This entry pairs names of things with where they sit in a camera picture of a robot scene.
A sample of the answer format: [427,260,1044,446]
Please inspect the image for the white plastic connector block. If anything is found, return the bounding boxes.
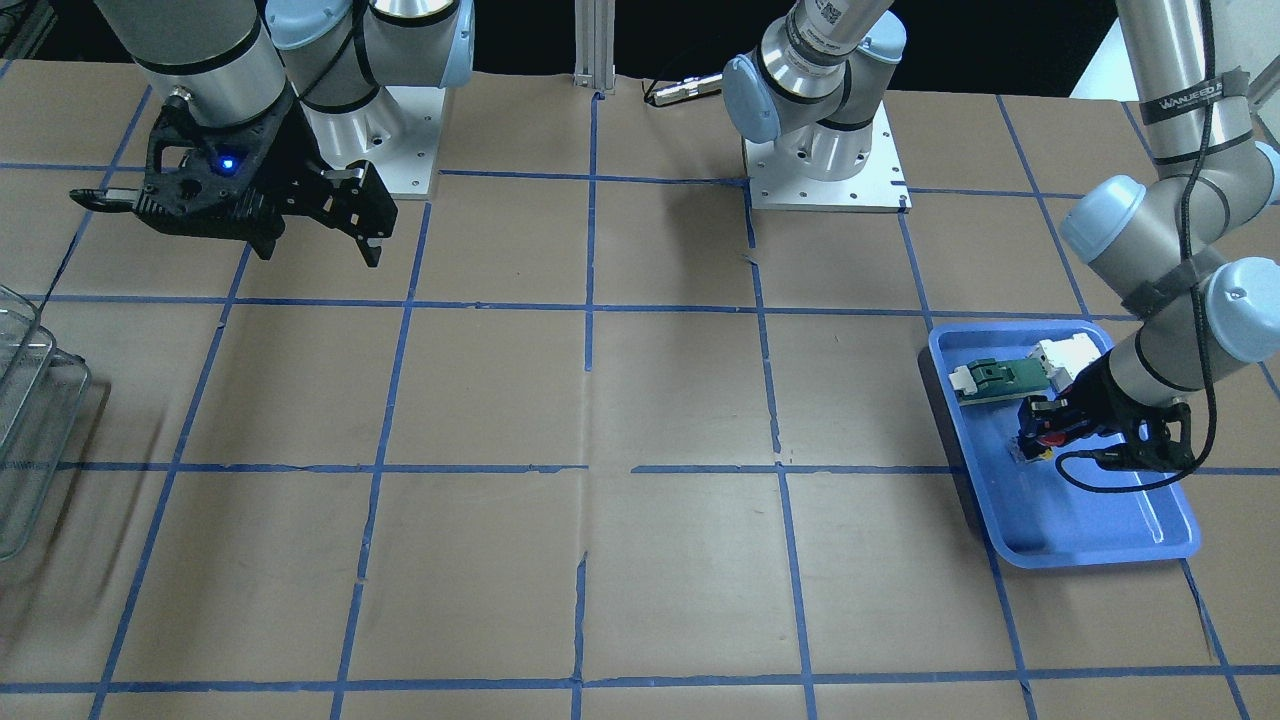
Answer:
[1027,332,1102,392]

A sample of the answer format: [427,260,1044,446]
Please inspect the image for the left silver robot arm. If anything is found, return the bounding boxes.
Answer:
[724,1,1277,471]

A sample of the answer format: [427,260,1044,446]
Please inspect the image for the aluminium frame post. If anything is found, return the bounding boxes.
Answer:
[573,0,616,95]

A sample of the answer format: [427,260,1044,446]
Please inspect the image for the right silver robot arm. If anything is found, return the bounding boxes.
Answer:
[70,1,475,266]

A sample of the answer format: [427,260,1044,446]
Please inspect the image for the green circuit board module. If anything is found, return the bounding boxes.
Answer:
[948,357,1050,406]

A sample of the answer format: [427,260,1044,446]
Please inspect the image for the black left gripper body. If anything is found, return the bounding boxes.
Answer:
[1050,352,1151,441]

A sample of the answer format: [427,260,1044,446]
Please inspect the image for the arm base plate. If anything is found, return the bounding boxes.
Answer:
[742,105,913,213]
[303,86,451,201]

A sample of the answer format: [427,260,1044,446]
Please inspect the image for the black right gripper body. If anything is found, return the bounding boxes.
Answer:
[132,86,330,241]

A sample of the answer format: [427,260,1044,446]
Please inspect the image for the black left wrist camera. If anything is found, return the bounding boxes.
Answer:
[1088,401,1196,473]

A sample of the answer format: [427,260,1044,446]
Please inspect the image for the silver wire mesh shelf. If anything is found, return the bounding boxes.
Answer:
[1,286,92,561]

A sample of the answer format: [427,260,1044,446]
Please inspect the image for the blue plastic tray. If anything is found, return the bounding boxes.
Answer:
[918,320,1201,571]

